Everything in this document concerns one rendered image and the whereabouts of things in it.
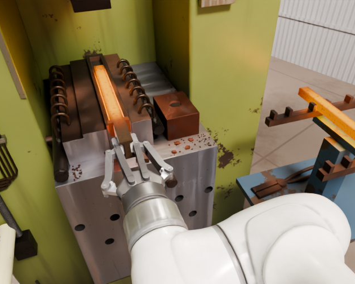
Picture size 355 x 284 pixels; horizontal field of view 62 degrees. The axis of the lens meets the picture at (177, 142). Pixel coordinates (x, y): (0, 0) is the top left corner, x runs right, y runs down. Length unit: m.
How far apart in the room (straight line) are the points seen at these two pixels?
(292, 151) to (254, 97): 1.29
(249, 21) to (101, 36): 0.50
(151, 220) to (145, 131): 0.32
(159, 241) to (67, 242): 0.78
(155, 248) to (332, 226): 0.22
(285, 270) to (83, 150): 0.49
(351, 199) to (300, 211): 0.64
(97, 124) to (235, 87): 0.43
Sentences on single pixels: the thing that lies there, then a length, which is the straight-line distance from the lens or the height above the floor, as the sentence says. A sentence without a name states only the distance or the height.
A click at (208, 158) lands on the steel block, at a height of 0.88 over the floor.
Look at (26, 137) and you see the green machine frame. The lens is 0.84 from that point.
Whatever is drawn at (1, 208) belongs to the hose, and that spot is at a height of 0.72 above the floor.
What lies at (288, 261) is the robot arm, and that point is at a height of 1.07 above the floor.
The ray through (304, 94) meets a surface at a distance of 0.93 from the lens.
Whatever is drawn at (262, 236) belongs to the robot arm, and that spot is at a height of 1.07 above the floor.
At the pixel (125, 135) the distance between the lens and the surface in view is 0.59.
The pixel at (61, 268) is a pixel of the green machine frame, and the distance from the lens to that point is 1.28.
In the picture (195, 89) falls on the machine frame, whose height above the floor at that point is 0.96.
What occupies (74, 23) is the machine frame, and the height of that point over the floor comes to 1.09.
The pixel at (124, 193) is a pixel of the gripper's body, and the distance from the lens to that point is 0.50.
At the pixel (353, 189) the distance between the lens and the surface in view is 1.07.
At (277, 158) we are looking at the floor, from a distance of 2.15.
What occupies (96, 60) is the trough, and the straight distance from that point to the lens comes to 1.03.
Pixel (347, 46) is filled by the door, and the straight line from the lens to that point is 3.27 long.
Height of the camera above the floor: 1.37
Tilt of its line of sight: 39 degrees down
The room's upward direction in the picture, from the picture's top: 2 degrees counter-clockwise
